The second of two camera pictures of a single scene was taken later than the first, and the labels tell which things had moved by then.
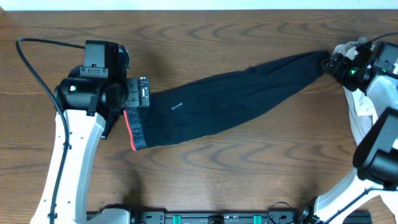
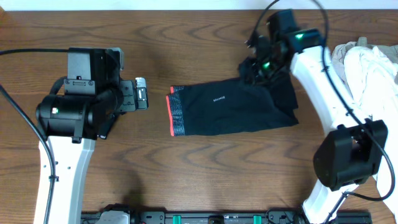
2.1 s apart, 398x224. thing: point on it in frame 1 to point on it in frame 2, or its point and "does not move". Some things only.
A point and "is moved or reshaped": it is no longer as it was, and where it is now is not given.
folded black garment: (110, 119) does not move
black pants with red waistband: (200, 104) is moved or reshaped
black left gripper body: (133, 101) does not move
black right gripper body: (346, 72) to (266, 70)
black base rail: (246, 218) does not move
